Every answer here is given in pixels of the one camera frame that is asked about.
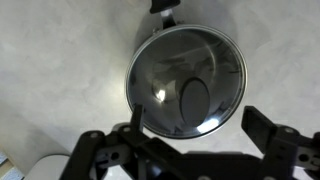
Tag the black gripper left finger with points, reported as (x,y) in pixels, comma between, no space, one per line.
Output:
(136,121)

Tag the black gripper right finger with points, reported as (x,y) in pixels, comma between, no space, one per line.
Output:
(257,127)

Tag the glass lid with black knob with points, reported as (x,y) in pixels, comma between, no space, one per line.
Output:
(190,79)

